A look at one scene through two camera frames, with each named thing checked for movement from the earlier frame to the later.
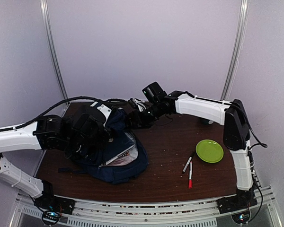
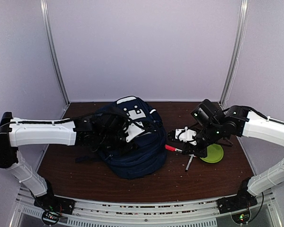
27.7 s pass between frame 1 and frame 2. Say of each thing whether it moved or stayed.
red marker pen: moved
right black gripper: moved
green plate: stayed
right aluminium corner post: stayed
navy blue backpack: moved
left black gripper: moved
